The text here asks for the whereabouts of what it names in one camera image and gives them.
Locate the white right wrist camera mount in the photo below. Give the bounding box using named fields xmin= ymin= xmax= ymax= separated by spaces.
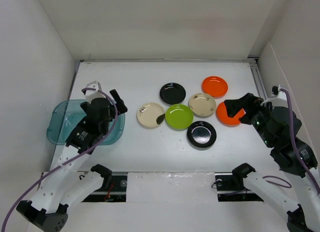
xmin=261 ymin=85 xmax=288 ymax=105

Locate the orange plate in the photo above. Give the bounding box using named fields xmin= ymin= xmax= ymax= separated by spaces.
xmin=201 ymin=76 xmax=229 ymax=98
xmin=216 ymin=102 xmax=246 ymax=127

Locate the black plate with rim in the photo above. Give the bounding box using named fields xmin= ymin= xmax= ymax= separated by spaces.
xmin=186 ymin=120 xmax=217 ymax=150

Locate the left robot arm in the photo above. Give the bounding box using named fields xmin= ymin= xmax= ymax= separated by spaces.
xmin=14 ymin=87 xmax=128 ymax=232

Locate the beige plate with flowers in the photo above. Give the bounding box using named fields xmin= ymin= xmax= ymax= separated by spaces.
xmin=188 ymin=92 xmax=217 ymax=117

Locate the orange plate lower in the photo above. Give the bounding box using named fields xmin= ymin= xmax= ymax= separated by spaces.
xmin=216 ymin=102 xmax=246 ymax=127

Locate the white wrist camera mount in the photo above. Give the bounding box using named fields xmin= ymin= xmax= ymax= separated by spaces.
xmin=261 ymin=85 xmax=288 ymax=105
xmin=81 ymin=80 xmax=104 ymax=104

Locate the orange plate upper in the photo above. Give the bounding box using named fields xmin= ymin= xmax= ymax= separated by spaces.
xmin=201 ymin=76 xmax=229 ymax=98

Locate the beige plate with black patch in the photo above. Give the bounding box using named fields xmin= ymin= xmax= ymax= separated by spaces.
xmin=136 ymin=102 xmax=165 ymax=128

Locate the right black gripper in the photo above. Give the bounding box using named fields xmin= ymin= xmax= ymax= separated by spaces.
xmin=224 ymin=91 xmax=278 ymax=147

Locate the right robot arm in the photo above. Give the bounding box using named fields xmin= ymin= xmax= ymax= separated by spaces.
xmin=224 ymin=93 xmax=320 ymax=232

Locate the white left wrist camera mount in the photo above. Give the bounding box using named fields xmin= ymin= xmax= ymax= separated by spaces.
xmin=81 ymin=80 xmax=104 ymax=104

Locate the teal plastic bin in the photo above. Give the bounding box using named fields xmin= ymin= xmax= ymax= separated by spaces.
xmin=46 ymin=99 xmax=126 ymax=146

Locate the green plate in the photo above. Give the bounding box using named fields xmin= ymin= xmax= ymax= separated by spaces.
xmin=165 ymin=104 xmax=194 ymax=130

